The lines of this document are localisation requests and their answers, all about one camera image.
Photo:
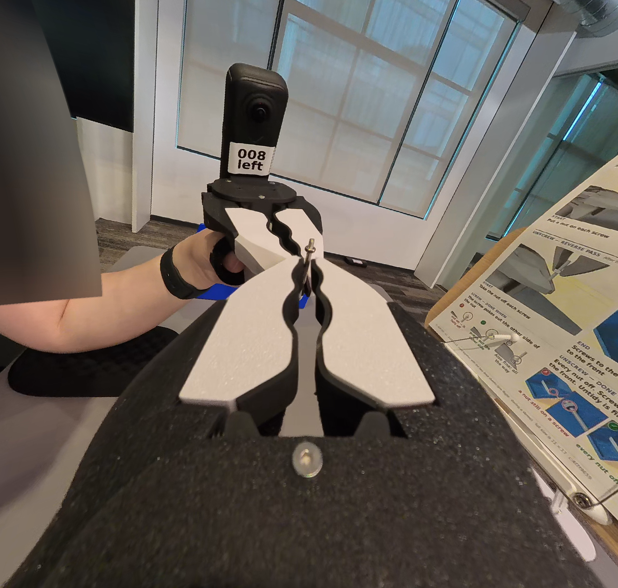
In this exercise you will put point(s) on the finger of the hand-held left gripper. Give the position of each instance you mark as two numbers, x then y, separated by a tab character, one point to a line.
253	245
302	233

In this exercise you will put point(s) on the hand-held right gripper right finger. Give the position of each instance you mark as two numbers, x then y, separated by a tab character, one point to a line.
371	351

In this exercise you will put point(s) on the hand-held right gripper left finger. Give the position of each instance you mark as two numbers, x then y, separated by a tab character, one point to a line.
241	346

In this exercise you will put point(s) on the small metal nut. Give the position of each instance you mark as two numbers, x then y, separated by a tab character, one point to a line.
310	247

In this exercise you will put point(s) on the long metal screw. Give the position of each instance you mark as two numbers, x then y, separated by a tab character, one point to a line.
308	255

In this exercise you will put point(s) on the blue plastic bin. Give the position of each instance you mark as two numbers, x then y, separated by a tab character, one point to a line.
217	292

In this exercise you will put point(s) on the person's left forearm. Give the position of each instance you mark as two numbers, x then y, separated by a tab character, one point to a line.
96	313

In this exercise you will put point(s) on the person's left hand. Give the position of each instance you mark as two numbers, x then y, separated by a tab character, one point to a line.
193	264

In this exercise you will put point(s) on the black wristband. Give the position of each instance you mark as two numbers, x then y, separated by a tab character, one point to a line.
176	279

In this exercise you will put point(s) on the white framed window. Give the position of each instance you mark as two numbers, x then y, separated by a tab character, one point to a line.
338	90

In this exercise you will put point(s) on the black mesh armrest pad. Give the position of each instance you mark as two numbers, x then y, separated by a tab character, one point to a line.
96	361

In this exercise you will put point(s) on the printed instruction sheet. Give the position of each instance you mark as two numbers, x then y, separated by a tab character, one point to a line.
531	308

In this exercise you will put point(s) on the instruction sheet on stand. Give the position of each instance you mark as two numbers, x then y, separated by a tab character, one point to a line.
502	243

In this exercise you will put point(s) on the white sign stand base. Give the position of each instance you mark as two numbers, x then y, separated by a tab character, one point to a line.
572	537

